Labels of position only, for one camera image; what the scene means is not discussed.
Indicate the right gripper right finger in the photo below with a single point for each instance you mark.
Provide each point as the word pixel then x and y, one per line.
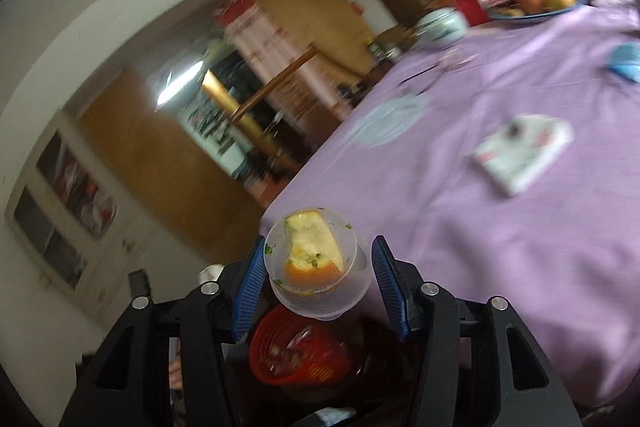
pixel 472 364

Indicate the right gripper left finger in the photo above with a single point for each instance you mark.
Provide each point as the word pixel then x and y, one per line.
pixel 126 381

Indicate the clear plastic cup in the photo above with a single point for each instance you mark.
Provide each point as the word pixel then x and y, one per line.
pixel 324 304

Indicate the bitten bread piece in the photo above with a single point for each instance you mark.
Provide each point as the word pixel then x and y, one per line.
pixel 315 260

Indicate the blue face mask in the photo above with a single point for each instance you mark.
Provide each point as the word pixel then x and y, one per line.
pixel 624 60

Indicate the red trash bin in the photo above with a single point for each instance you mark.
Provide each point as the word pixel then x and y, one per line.
pixel 288 350

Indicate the white glass cabinet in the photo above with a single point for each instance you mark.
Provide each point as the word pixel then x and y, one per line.
pixel 80 225

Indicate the purple tablecloth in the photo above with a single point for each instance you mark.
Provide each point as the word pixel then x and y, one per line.
pixel 566 251

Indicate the white tissue packet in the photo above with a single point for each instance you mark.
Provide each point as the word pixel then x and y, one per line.
pixel 519 152

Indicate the eyeglasses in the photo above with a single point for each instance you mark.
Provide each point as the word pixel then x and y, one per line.
pixel 449 61

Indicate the white ceramic jar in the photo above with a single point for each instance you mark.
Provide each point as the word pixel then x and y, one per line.
pixel 441 28

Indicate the blue fruit plate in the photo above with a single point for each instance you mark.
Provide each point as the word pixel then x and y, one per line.
pixel 508 11

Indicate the red apple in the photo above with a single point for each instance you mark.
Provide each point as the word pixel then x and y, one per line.
pixel 532 7

